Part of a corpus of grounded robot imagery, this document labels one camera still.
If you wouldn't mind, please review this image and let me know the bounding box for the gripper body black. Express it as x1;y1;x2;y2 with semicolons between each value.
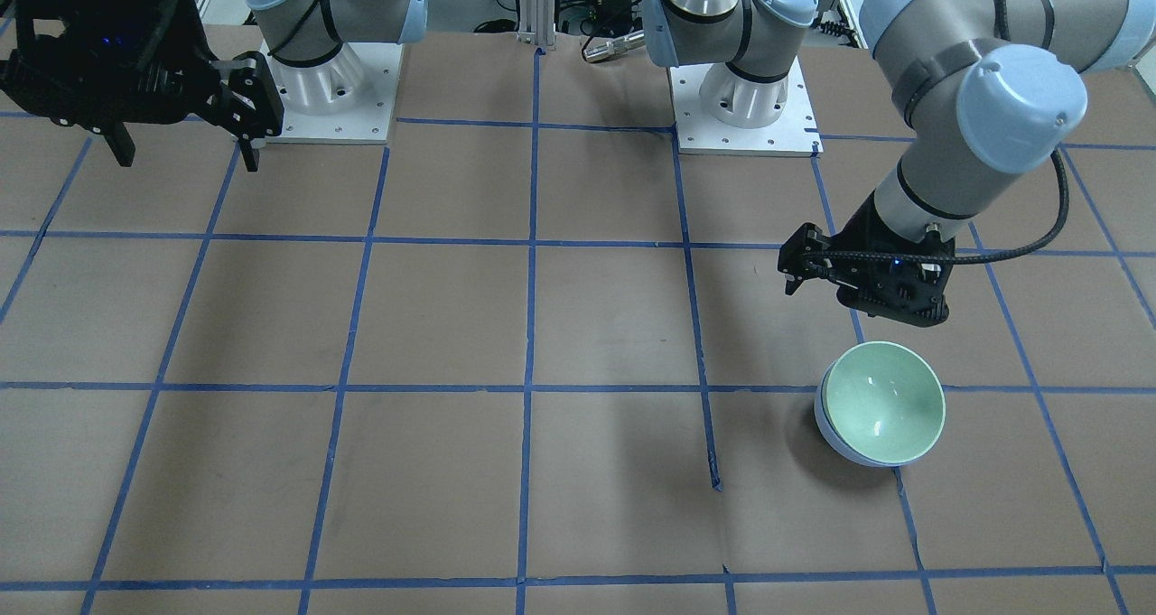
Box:
833;195;956;328
3;0;222;138

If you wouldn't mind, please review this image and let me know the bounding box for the green bowl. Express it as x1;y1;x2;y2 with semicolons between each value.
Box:
817;340;946;466

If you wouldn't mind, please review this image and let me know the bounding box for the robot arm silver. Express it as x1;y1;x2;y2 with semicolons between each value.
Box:
640;0;1153;327
3;0;428;172

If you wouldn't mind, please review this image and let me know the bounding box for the blue bowl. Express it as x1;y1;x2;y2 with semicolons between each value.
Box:
814;387;907;468

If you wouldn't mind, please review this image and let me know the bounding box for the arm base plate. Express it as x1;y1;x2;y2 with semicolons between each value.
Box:
667;59;825;157
268;42;406;145

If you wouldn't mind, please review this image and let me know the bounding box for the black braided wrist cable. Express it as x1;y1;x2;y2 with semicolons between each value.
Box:
813;145;1072;266

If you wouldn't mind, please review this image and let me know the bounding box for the aluminium frame post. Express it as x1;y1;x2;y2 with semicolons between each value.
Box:
516;0;558;51

